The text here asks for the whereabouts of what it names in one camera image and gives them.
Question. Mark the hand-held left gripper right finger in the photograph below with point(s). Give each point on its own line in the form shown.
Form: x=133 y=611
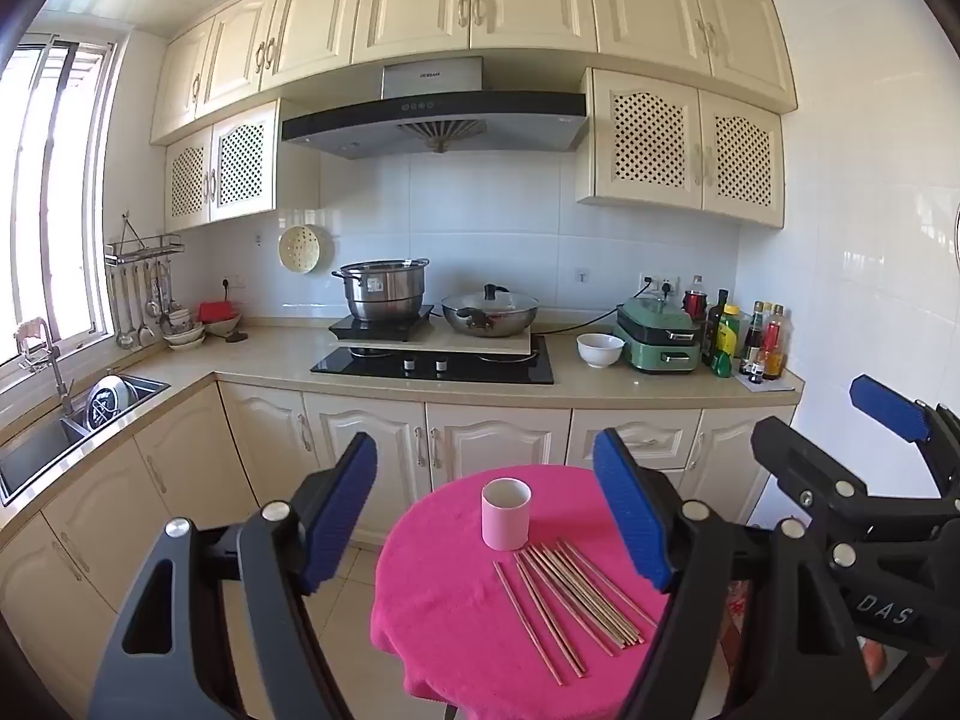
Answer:
x=634 y=517

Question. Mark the small dark bottle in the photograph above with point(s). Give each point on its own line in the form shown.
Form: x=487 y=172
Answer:
x=755 y=373

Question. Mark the row of hanging steel utensils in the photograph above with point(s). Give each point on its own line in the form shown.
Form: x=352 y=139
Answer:
x=125 y=337

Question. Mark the pile of wooden chopsticks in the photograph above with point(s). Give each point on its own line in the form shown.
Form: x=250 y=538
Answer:
x=581 y=600

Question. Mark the red-label sauce bottle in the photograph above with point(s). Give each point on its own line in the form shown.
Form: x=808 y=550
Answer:
x=775 y=349

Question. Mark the stainless steel stockpot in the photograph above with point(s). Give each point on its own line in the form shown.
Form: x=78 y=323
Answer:
x=382 y=292

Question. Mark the grey range hood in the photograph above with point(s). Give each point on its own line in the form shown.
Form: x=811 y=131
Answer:
x=435 y=109

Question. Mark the beige stone countertop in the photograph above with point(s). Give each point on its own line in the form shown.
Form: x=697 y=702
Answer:
x=262 y=356

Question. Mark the stack of white bowls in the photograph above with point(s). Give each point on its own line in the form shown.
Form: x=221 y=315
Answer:
x=184 y=336

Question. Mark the cream lower kitchen cabinets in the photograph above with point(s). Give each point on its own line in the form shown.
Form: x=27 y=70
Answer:
x=360 y=450

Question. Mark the pink cup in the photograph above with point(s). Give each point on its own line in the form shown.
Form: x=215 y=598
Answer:
x=504 y=521

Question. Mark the person's right hand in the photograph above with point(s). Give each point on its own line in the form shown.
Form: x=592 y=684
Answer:
x=874 y=660

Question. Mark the beige board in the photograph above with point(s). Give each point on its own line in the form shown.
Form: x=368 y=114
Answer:
x=450 y=346

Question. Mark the dark soy sauce bottle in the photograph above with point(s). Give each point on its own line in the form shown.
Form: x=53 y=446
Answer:
x=752 y=345

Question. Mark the dark olive oil bottle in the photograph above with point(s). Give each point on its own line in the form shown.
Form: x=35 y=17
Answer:
x=715 y=330

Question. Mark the red bottle with white cap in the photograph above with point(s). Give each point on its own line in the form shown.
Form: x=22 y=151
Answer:
x=694 y=306

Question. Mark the window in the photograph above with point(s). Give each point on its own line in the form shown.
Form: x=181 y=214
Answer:
x=67 y=202

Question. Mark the metal wall utensil rack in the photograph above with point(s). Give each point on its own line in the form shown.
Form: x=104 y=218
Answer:
x=150 y=242

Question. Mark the black glass gas hob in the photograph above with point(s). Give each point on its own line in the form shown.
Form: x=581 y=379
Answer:
x=480 y=370

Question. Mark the stainless steel sink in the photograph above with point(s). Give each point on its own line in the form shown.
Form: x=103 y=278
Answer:
x=37 y=450

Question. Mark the white paper sheet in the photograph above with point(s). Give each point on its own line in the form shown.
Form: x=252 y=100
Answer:
x=780 y=386

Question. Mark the white plate in dish rack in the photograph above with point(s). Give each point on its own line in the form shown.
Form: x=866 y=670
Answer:
x=112 y=390

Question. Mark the cream perforated steamer plate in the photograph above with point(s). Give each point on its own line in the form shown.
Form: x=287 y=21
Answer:
x=298 y=247

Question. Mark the cream lattice door wall cabinet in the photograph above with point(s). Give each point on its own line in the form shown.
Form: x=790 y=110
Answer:
x=240 y=157
x=652 y=135

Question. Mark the green electric grill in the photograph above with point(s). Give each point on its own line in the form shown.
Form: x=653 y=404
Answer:
x=660 y=349

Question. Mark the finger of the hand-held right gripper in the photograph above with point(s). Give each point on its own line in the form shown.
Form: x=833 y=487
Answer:
x=892 y=409
x=795 y=457

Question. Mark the white wall socket with plug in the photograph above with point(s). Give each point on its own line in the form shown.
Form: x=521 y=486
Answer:
x=667 y=286

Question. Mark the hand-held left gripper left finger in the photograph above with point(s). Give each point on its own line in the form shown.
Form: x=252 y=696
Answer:
x=337 y=517

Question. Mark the red container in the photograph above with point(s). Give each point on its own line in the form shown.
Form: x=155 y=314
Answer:
x=216 y=312

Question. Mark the black induction cooker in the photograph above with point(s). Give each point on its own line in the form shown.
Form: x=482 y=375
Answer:
x=352 y=328

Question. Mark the pink tablecloth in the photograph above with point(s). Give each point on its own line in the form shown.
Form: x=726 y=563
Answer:
x=450 y=540

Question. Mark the steel faucet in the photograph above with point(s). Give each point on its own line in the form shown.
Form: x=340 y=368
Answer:
x=61 y=382

